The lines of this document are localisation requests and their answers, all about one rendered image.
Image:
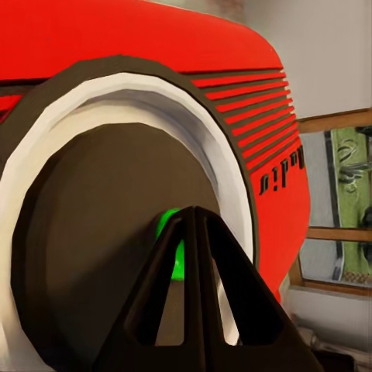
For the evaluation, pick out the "radio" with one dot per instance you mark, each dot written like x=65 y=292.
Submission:
x=114 y=115

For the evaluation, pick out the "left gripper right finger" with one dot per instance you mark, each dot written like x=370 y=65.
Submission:
x=271 y=342

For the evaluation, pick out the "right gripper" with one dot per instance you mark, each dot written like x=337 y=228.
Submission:
x=335 y=362

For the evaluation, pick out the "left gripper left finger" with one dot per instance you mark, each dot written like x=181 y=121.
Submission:
x=130 y=345

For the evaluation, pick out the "wood fireplace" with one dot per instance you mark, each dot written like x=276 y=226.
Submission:
x=363 y=359

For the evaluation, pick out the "door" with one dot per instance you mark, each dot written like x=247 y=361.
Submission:
x=337 y=252

